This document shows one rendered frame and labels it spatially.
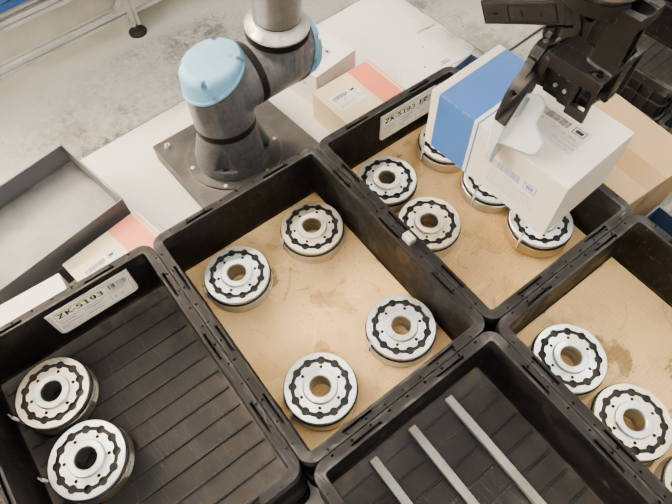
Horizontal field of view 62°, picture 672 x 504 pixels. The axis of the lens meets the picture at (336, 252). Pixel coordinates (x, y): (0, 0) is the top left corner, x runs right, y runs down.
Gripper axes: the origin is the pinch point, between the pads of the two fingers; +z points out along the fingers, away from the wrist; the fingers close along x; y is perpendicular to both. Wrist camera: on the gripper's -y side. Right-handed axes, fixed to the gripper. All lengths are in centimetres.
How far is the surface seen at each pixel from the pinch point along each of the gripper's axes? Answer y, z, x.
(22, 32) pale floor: -231, 113, -20
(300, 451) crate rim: 8.3, 18.0, -42.8
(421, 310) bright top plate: 3.0, 25.1, -16.3
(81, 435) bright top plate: -14, 25, -63
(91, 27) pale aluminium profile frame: -194, 99, 1
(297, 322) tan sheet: -8.7, 28.1, -30.8
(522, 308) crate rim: 13.4, 17.9, -8.8
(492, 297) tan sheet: 7.9, 27.9, -5.3
